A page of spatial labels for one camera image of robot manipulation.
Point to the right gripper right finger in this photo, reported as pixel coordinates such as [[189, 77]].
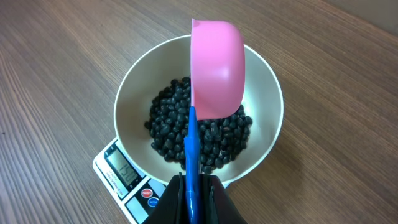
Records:
[[217, 207]]

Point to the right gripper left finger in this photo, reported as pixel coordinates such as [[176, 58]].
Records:
[[171, 208]]

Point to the pink scoop blue handle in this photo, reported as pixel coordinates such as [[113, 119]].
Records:
[[217, 68]]

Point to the white digital kitchen scale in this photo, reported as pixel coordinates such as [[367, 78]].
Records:
[[121, 171]]

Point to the black beans in bowl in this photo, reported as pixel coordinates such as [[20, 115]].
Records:
[[221, 140]]

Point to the white ceramic bowl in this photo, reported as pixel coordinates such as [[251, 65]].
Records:
[[152, 72]]

